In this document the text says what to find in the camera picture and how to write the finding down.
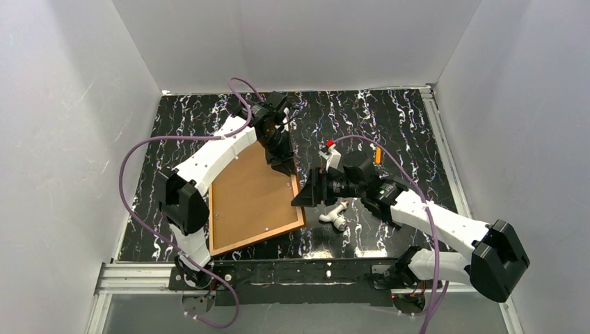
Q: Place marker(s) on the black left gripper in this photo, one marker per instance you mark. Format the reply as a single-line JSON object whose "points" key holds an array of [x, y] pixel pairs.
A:
{"points": [[280, 156]]}

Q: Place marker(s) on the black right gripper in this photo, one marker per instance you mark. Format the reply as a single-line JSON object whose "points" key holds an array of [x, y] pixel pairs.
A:
{"points": [[318, 187]]}

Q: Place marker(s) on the wooden picture frame with photo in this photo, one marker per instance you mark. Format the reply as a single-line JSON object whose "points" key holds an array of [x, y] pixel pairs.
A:
{"points": [[250, 202]]}

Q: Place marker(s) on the orange handled screwdriver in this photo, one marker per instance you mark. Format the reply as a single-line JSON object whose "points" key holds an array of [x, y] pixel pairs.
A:
{"points": [[378, 156]]}

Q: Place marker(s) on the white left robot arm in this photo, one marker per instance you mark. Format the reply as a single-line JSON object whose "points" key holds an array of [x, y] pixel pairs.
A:
{"points": [[180, 191]]}

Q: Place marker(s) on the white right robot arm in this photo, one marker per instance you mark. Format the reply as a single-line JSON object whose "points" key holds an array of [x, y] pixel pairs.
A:
{"points": [[488, 257]]}

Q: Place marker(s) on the white plastic spray nozzle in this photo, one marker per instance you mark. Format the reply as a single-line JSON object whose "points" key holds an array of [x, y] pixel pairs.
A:
{"points": [[335, 216]]}

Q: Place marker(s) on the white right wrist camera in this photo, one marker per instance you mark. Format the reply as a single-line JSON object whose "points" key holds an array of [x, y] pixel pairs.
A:
{"points": [[330, 155]]}

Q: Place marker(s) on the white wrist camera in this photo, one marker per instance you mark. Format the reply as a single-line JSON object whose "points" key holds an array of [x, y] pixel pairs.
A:
{"points": [[330, 155], [283, 116]]}

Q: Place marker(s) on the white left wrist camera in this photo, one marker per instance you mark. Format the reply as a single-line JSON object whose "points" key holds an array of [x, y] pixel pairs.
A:
{"points": [[283, 116]]}

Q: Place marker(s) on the aluminium side rail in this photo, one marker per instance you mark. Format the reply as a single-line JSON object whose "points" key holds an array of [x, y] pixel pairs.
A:
{"points": [[428, 97]]}

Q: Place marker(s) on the aluminium rail base frame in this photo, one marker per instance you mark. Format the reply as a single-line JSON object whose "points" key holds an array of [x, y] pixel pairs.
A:
{"points": [[273, 296]]}

